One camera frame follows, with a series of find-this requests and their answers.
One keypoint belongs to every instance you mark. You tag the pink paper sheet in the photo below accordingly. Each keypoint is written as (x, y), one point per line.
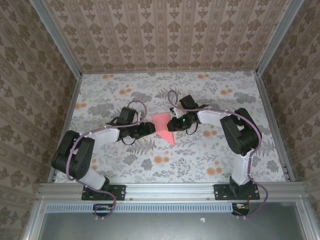
(161, 120)

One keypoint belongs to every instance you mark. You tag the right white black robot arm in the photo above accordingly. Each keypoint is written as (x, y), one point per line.
(242, 135)

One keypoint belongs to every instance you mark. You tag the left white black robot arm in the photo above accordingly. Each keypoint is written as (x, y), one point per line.
(72, 155)

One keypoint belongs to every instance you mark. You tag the grey metal sheet panel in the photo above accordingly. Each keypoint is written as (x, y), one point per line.
(150, 227)

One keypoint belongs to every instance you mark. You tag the floral patterned table cover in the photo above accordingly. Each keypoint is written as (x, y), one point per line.
(112, 82)

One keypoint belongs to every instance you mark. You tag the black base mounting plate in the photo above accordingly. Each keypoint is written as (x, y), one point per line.
(222, 192)
(117, 192)

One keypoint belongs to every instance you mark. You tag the small electronics board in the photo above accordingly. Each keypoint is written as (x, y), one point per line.
(241, 208)
(102, 208)

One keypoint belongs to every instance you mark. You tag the small white paper scrap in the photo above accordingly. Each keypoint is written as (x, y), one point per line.
(202, 220)

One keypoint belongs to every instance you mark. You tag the right white camera mount bracket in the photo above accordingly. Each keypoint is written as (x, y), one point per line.
(175, 113)

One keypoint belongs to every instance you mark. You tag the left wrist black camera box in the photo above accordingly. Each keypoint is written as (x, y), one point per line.
(127, 115)

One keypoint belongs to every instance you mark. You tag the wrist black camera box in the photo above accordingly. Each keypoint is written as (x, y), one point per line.
(127, 115)
(188, 102)

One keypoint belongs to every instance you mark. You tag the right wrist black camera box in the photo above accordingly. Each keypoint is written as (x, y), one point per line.
(188, 102)

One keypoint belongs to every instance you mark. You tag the thin aluminium edge rail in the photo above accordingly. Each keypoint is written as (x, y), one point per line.
(170, 72)

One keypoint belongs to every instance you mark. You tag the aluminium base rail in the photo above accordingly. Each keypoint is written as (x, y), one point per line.
(170, 190)

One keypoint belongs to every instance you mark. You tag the aluminium side rail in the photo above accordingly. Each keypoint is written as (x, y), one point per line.
(72, 105)
(267, 107)

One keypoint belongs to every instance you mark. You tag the aluminium frame post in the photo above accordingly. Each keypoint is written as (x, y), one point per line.
(277, 37)
(58, 37)

